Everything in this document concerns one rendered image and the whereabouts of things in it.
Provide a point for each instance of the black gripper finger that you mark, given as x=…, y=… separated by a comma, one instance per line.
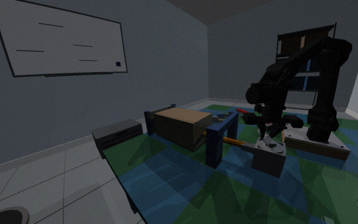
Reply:
x=276, y=130
x=262, y=130

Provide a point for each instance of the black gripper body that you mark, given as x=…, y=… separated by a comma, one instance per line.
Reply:
x=272, y=113

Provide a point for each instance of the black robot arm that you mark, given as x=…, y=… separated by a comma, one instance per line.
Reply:
x=330, y=55

